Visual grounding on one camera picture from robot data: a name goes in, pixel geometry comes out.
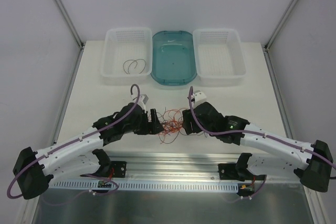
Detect orange wire bundle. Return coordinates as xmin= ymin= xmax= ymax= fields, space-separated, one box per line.
xmin=157 ymin=107 xmax=187 ymax=145

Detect brown thin wire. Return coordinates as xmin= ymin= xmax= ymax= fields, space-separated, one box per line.
xmin=122 ymin=58 xmax=148 ymax=74

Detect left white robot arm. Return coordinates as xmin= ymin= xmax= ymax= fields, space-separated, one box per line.
xmin=13 ymin=102 xmax=164 ymax=199

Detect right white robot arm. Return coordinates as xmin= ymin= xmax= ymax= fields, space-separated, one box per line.
xmin=182 ymin=102 xmax=335 ymax=193

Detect right white perforated basket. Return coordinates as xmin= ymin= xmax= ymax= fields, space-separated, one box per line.
xmin=193 ymin=28 xmax=247 ymax=87

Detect white perforated basket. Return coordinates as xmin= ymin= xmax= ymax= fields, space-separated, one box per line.
xmin=193 ymin=28 xmax=247 ymax=87
xmin=100 ymin=27 xmax=153 ymax=86

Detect teal transparent plastic bin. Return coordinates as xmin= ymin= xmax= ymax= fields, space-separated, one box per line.
xmin=151 ymin=30 xmax=197 ymax=86

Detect left white perforated basket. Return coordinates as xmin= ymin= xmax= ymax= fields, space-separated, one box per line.
xmin=100 ymin=27 xmax=153 ymax=86

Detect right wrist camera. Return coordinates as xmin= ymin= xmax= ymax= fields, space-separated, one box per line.
xmin=192 ymin=90 xmax=207 ymax=106

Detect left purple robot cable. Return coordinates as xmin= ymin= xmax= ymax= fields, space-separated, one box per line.
xmin=6 ymin=84 xmax=140 ymax=199

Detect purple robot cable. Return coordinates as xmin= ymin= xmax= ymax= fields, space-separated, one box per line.
xmin=187 ymin=85 xmax=336 ymax=172
xmin=6 ymin=84 xmax=140 ymax=199

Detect aluminium mounting rail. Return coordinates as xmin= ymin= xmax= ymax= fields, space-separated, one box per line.
xmin=40 ymin=152 xmax=298 ymax=183

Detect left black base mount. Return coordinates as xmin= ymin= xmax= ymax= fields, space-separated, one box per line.
xmin=90 ymin=161 xmax=127 ymax=178

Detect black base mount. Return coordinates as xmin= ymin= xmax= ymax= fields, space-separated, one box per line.
xmin=90 ymin=161 xmax=127 ymax=178
xmin=217 ymin=163 xmax=266 ymax=182

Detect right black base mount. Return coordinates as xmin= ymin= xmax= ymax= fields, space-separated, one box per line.
xmin=217 ymin=163 xmax=266 ymax=182

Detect white slotted cable duct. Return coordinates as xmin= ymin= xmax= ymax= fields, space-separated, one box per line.
xmin=50 ymin=179 xmax=238 ymax=193

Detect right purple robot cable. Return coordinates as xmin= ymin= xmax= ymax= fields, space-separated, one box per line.
xmin=187 ymin=85 xmax=336 ymax=172

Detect left aluminium frame post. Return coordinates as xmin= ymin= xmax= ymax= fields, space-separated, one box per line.
xmin=39 ymin=0 xmax=85 ymax=49

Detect aluminium frame post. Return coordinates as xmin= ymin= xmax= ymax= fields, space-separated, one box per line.
xmin=264 ymin=0 xmax=317 ymax=50
xmin=39 ymin=0 xmax=85 ymax=49

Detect right aluminium frame post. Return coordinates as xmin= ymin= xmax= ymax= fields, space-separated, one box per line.
xmin=264 ymin=0 xmax=317 ymax=50

